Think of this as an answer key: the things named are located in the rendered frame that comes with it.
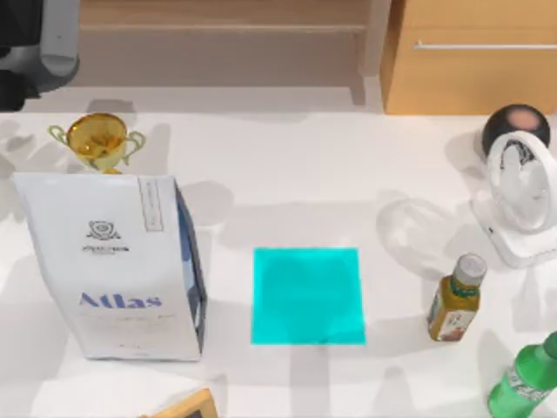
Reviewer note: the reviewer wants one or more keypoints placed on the flat cyan square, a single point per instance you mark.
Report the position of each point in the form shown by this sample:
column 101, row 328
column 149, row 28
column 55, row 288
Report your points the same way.
column 307, row 296

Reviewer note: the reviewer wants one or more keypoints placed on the wooden open shelf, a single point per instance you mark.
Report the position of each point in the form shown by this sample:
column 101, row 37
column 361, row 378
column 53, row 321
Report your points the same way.
column 226, row 43

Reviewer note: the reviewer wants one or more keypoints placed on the white and blue bag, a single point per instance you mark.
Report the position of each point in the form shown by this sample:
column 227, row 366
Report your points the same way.
column 109, row 270

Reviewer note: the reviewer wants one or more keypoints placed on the gold trophy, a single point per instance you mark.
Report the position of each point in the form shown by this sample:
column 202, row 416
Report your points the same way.
column 96, row 141

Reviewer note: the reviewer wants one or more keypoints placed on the yellow bottle with grey cap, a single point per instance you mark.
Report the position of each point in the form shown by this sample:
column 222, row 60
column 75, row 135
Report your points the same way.
column 454, row 300

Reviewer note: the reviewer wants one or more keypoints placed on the wooden cupboard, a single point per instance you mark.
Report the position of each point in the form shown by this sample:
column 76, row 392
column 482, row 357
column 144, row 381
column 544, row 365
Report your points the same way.
column 470, row 78

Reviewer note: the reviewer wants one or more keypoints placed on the white desk fan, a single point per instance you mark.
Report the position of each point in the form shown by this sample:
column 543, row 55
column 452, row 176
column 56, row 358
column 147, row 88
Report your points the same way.
column 520, row 196

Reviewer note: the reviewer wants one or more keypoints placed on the black ball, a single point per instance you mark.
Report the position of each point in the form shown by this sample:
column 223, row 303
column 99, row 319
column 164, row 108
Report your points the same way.
column 513, row 122

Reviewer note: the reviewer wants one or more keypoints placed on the green bottle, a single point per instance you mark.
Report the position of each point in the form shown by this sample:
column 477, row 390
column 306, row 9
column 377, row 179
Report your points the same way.
column 524, row 379

